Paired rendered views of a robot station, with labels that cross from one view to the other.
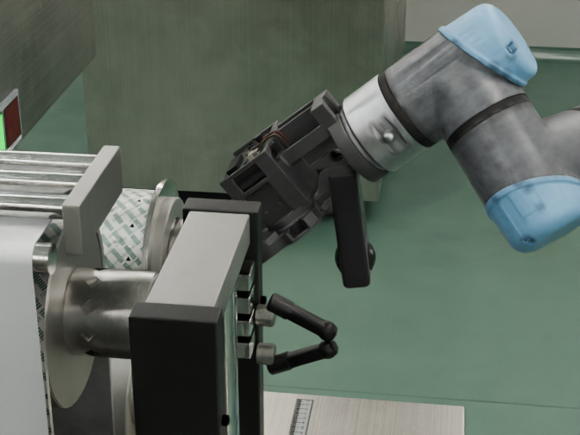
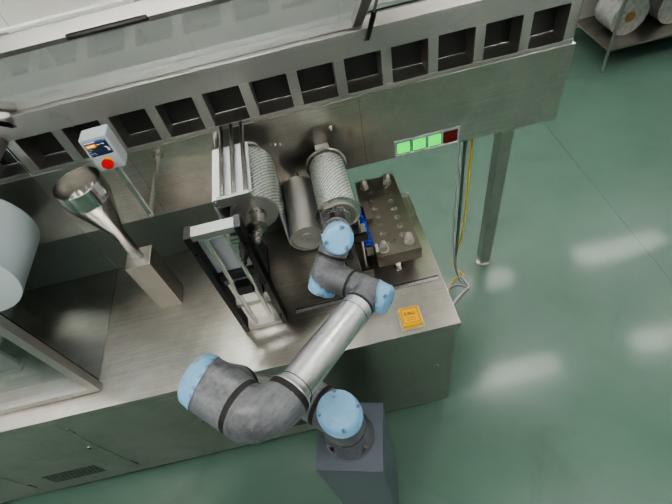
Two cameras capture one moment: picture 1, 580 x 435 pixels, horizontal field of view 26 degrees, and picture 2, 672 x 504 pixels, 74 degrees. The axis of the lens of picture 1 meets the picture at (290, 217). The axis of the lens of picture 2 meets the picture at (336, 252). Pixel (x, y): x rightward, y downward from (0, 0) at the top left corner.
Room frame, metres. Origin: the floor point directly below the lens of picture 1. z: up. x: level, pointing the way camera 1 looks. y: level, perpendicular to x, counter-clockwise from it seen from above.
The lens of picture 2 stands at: (0.89, -0.87, 2.30)
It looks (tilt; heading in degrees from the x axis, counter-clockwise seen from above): 51 degrees down; 84
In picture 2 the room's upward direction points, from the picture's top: 15 degrees counter-clockwise
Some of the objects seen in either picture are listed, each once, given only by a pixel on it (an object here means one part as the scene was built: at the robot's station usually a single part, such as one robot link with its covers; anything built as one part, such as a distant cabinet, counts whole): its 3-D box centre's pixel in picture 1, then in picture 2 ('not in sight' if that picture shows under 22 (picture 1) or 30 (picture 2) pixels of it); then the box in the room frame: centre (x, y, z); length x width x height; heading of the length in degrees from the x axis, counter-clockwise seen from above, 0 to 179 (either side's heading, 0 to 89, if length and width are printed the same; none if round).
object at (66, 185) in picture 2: not in sight; (82, 190); (0.34, 0.32, 1.50); 0.14 x 0.14 x 0.06
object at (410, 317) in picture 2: not in sight; (410, 317); (1.16, -0.14, 0.91); 0.07 x 0.07 x 0.02; 82
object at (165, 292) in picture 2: not in sight; (136, 254); (0.34, 0.32, 1.18); 0.14 x 0.14 x 0.57
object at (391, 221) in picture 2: not in sight; (386, 217); (1.24, 0.25, 1.00); 0.40 x 0.16 x 0.06; 82
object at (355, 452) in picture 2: not in sight; (347, 430); (0.84, -0.43, 0.95); 0.15 x 0.15 x 0.10
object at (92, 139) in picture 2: not in sight; (103, 150); (0.50, 0.22, 1.66); 0.07 x 0.07 x 0.10; 85
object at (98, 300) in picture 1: (116, 313); (256, 221); (0.79, 0.12, 1.33); 0.06 x 0.06 x 0.06; 82
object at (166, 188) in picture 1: (162, 258); (338, 214); (1.04, 0.12, 1.25); 0.15 x 0.01 x 0.15; 172
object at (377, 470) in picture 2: not in sight; (365, 469); (0.84, -0.43, 0.45); 0.20 x 0.20 x 0.90; 69
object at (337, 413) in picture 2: not in sight; (339, 416); (0.83, -0.43, 1.07); 0.13 x 0.12 x 0.14; 130
